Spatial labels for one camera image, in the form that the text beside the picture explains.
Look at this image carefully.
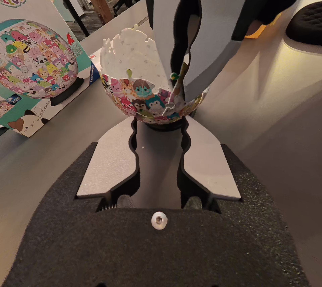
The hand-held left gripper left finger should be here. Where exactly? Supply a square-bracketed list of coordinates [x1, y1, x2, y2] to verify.
[76, 117, 141, 200]

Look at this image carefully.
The white instruction leaflet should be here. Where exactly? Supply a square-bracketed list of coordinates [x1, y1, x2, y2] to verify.
[88, 47, 104, 63]

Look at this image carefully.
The black ball stand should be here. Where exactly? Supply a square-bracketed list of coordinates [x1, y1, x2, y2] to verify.
[144, 116, 189, 132]

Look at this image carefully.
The colourful puzzle piece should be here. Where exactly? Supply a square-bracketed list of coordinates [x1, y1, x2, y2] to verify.
[170, 62, 189, 107]

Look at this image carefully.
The black textured wrist rest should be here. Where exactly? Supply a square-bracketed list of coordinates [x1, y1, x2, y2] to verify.
[285, 1, 322, 46]

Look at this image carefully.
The person's right hand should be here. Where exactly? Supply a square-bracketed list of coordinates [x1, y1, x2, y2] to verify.
[245, 19, 262, 38]

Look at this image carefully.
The colourful puzzle ball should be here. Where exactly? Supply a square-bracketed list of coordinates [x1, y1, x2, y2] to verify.
[100, 24, 211, 125]

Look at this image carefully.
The puzzle ball cardboard box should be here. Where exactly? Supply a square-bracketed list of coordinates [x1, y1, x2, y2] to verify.
[0, 0, 100, 139]

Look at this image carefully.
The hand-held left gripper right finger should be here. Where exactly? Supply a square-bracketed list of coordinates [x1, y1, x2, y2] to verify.
[177, 115, 242, 210]

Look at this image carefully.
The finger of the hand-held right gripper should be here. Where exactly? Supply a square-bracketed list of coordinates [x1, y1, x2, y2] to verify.
[182, 0, 260, 102]
[153, 0, 188, 90]

